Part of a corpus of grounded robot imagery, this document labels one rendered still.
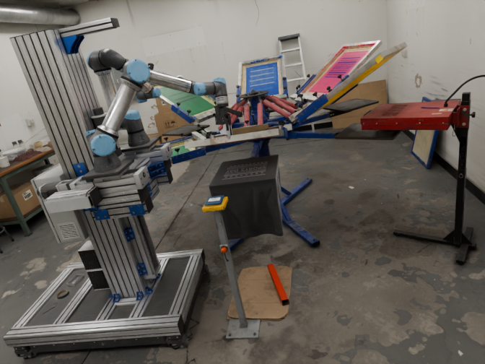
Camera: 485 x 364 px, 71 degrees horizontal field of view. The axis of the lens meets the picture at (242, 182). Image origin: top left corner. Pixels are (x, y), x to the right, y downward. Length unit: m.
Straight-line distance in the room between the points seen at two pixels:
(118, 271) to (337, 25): 5.44
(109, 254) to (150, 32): 5.23
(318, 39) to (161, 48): 2.90
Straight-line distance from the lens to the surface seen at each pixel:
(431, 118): 2.61
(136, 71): 1.90
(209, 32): 6.83
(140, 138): 2.49
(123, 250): 2.53
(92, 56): 2.58
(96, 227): 2.53
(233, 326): 2.56
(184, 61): 6.97
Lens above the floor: 1.77
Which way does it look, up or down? 22 degrees down
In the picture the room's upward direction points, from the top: 11 degrees counter-clockwise
